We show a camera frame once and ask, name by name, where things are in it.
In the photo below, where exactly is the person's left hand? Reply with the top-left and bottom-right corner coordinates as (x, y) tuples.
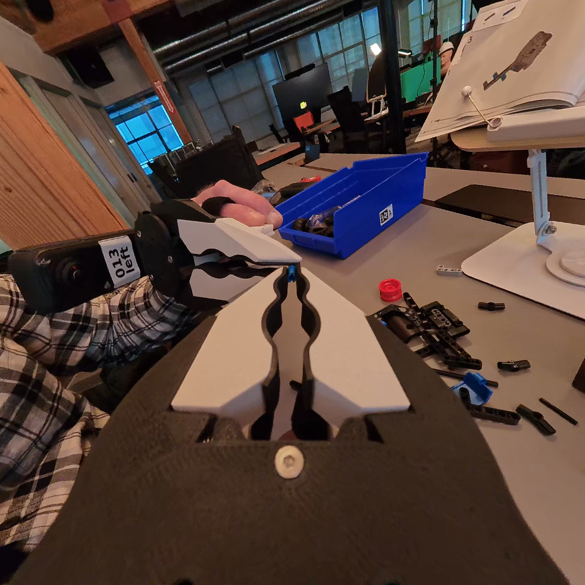
(192, 179), (284, 229)

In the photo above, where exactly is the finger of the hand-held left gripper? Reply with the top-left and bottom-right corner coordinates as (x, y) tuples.
(190, 266), (277, 303)
(176, 217), (303, 266)

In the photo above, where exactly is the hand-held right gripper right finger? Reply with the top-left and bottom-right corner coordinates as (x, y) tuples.
(291, 267), (411, 441)

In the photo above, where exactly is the blue plastic bin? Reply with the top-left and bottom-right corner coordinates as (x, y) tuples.
(275, 152), (429, 260)

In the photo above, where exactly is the black beam frame assembly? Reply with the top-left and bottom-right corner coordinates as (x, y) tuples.
(372, 292), (484, 371)

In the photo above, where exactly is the black metal pole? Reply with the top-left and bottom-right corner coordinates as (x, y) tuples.
(378, 0), (407, 154)

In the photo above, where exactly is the black crank connector piece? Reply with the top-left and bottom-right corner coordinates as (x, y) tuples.
(459, 386), (522, 427)

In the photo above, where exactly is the instruction booklet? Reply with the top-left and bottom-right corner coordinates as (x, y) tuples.
(415, 0), (585, 142)

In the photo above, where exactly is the grey desk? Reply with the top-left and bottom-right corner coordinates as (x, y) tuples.
(256, 153), (585, 585)

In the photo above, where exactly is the short thin black axle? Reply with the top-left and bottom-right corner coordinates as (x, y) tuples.
(538, 397), (579, 426)

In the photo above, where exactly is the large black monitor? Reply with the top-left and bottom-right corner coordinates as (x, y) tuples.
(272, 63), (333, 120)

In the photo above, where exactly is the black curved toy shell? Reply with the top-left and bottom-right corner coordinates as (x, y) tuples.
(386, 315), (420, 344)

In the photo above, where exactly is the crinkled clear bag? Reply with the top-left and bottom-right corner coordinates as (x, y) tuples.
(307, 201), (362, 229)

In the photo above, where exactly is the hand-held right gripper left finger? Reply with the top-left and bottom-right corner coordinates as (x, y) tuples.
(170, 267), (288, 441)

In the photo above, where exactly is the long black axle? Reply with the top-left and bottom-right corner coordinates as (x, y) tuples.
(434, 368), (499, 388)

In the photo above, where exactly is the black axle connector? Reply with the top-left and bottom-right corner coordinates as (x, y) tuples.
(516, 403), (557, 436)

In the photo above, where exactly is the blue flat bracket piece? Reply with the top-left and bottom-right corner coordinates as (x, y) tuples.
(450, 371), (494, 406)

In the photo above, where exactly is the wooden post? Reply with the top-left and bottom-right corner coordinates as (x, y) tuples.
(0, 62), (131, 251)

